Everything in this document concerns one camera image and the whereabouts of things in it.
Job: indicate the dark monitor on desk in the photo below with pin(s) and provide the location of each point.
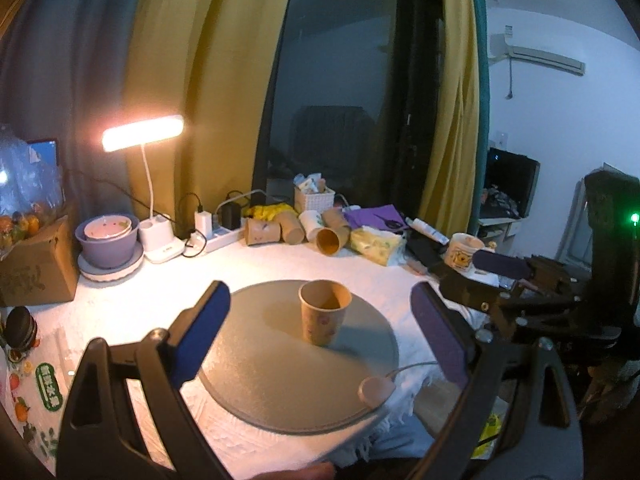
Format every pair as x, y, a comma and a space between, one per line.
510, 185

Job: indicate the white charger plug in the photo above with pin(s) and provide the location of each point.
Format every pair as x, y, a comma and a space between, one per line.
203, 223

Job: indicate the fruit print plastic bag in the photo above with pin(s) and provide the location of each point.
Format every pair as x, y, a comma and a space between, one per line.
31, 191

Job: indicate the pink inner bowl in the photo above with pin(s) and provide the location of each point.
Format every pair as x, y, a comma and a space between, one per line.
107, 227

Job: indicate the tissue pack floral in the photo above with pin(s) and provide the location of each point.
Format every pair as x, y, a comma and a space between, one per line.
381, 247

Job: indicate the lying white paper cup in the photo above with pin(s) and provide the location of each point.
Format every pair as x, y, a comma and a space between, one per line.
312, 223

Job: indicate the white power strip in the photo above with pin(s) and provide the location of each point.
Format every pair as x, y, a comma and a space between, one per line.
221, 238

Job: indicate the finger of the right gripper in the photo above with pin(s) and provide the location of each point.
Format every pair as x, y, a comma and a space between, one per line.
502, 265
472, 294

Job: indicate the purple cloth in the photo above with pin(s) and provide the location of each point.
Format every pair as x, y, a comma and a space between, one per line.
383, 218

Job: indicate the yellow curtain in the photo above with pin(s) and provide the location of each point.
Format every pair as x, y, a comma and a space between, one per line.
385, 97

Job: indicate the pink small round device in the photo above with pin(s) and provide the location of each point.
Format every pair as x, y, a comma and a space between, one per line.
374, 391

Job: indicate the yellow rubber glove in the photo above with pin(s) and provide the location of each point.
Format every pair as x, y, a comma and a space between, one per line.
268, 212

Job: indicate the wall air conditioner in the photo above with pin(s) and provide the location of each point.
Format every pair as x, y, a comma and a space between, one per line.
558, 52

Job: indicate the round grey mat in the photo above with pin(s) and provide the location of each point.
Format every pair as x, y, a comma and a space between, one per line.
262, 371

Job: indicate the black round case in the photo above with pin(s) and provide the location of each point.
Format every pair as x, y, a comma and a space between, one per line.
21, 329

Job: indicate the white textured tablecloth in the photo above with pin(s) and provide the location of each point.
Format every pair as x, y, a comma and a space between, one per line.
34, 392

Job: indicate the lying brown cup open mouth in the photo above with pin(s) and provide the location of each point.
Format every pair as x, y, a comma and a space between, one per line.
334, 235

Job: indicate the purple bowl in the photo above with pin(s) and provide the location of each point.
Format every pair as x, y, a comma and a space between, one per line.
111, 254

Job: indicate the cardboard box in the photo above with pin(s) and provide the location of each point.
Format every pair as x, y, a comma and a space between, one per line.
42, 269

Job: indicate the white tube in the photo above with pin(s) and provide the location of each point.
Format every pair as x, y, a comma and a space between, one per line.
427, 230

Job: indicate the glowing desk lamp head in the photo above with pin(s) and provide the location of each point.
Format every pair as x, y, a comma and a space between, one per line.
143, 132

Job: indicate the black power adapter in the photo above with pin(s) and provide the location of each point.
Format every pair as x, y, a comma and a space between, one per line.
230, 216

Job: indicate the operator thumb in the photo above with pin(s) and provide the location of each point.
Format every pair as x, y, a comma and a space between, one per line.
320, 471

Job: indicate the white woven basket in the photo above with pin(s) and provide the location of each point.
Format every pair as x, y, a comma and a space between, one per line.
313, 201

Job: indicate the white lamp base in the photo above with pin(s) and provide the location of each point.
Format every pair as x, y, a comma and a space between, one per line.
156, 233

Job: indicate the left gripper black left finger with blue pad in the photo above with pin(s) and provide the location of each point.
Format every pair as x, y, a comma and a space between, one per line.
100, 437

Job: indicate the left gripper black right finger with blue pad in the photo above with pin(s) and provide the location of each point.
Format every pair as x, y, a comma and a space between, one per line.
515, 417

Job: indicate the white yellow mug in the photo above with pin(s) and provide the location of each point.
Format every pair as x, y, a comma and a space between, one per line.
460, 251

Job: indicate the brown paper cup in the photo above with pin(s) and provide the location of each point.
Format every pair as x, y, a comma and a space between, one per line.
323, 307
261, 232

